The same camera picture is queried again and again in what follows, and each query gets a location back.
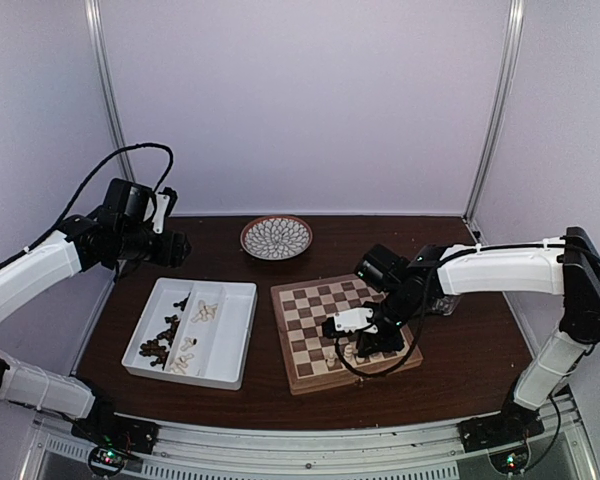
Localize white compartment tray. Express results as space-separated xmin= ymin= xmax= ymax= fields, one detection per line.
xmin=121 ymin=278 xmax=258 ymax=390

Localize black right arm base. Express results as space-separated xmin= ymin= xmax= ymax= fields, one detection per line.
xmin=458 ymin=396 xmax=545 ymax=475

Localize aluminium corner post left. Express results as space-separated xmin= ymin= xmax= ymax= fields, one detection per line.
xmin=83 ymin=0 xmax=147 ymax=221

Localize aluminium corner post right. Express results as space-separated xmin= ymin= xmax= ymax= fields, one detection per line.
xmin=463 ymin=0 xmax=526 ymax=228

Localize wooden chess board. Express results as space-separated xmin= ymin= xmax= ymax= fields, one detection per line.
xmin=271 ymin=274 xmax=413 ymax=395

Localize white chess king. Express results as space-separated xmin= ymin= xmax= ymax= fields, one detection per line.
xmin=343 ymin=344 xmax=355 ymax=366

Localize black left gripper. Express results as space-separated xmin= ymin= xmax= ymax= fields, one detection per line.
xmin=117 ymin=224 xmax=191 ymax=268

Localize clear drinking glass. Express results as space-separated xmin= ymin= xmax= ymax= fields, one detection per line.
xmin=426 ymin=295 xmax=462 ymax=316

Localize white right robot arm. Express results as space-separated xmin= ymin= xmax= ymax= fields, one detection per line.
xmin=355 ymin=227 xmax=600 ymax=442

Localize pile of white chess pieces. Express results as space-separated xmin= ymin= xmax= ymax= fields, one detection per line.
xmin=169 ymin=337 xmax=197 ymax=375

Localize aluminium corner post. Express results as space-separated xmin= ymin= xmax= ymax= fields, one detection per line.
xmin=463 ymin=0 xmax=526 ymax=228
xmin=83 ymin=0 xmax=147 ymax=221

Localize floral patterned ceramic plate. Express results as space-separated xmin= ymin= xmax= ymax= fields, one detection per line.
xmin=240 ymin=215 xmax=313 ymax=261

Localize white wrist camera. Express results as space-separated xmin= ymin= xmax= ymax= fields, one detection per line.
xmin=321 ymin=307 xmax=378 ymax=339
xmin=151 ymin=187 xmax=178 ymax=234

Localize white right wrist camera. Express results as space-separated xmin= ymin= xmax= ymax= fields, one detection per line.
xmin=321 ymin=307 xmax=378 ymax=339

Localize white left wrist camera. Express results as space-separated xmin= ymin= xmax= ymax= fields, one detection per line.
xmin=151 ymin=187 xmax=178 ymax=234

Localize pile of dark chess pieces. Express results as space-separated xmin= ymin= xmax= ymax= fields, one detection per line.
xmin=139 ymin=314 xmax=181 ymax=369

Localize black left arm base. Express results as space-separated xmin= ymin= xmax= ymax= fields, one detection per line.
xmin=66 ymin=393 xmax=159 ymax=461

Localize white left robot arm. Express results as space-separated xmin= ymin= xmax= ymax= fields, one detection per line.
xmin=0 ymin=179 xmax=191 ymax=444

